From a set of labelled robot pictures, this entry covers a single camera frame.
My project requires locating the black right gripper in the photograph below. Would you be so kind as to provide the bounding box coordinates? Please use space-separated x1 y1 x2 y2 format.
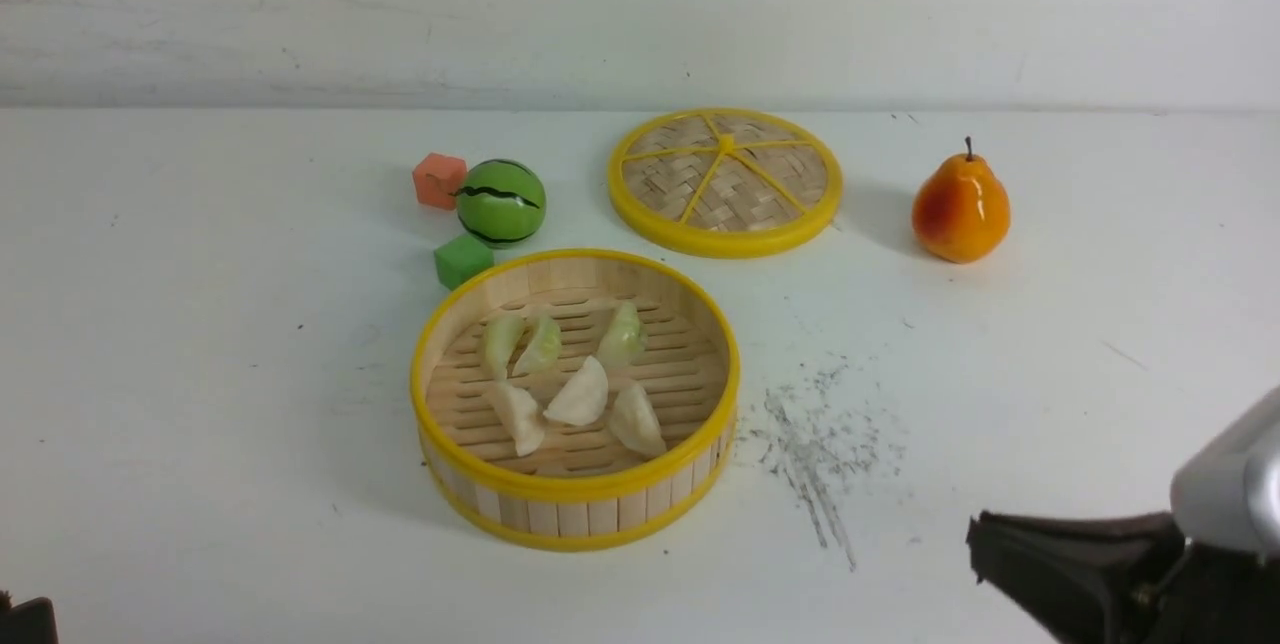
966 511 1279 643

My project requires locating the white dumpling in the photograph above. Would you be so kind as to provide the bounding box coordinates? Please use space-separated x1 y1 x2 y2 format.
607 382 667 460
543 353 611 428
486 382 547 457

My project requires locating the pale green dumpling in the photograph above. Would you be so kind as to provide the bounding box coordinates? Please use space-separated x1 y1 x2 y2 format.
477 312 525 382
595 300 646 371

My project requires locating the yellow bamboo steamer lid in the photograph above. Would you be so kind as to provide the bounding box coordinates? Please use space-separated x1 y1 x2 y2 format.
605 108 844 259

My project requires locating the bamboo steamer tray yellow rim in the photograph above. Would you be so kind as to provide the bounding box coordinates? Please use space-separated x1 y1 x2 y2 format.
410 248 741 551

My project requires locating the orange toy pear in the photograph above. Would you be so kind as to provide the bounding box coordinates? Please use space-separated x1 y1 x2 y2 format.
911 134 1012 264

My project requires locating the green toy watermelon ball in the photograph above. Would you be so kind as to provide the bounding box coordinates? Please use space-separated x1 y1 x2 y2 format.
454 157 547 248

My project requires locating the green foam cube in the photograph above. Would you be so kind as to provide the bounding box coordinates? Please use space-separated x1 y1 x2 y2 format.
431 233 495 291

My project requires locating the orange foam cube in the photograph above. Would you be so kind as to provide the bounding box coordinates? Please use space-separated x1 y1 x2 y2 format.
412 152 468 211

